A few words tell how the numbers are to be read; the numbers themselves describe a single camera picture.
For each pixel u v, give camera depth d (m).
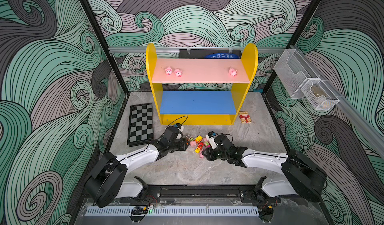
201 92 0.99
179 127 0.79
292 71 0.78
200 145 0.88
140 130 0.94
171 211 0.70
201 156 0.84
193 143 0.89
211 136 0.77
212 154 0.75
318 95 0.65
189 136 0.92
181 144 0.75
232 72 0.72
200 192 0.75
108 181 0.41
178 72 0.71
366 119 0.54
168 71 0.72
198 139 0.91
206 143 0.88
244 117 1.03
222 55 0.92
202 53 0.94
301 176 0.42
